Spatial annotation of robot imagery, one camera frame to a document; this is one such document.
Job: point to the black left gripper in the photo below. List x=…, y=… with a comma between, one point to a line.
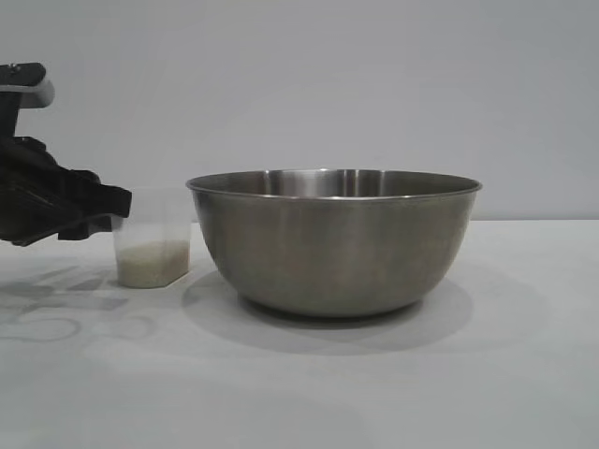
x=28, y=187

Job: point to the clear plastic measuring cup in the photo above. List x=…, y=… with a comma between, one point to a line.
x=159, y=220

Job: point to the white uncooked rice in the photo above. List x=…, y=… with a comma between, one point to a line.
x=154, y=264

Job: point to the stainless steel mixing bowl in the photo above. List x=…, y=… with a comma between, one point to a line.
x=332, y=243

